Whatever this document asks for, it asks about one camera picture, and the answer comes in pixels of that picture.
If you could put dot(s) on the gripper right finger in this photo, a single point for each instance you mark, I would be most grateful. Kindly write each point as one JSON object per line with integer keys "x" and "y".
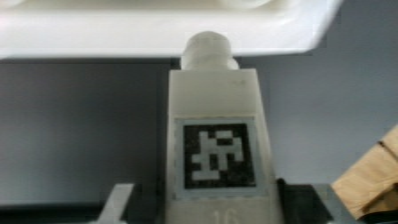
{"x": 310, "y": 204}

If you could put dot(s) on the white square table top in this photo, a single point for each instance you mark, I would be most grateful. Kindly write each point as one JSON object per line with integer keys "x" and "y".
{"x": 141, "y": 28}

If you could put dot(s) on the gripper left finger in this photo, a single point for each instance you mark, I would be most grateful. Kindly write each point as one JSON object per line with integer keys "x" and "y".
{"x": 132, "y": 206}

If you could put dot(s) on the white table leg with tag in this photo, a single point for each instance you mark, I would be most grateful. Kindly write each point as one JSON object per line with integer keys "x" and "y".
{"x": 221, "y": 189}

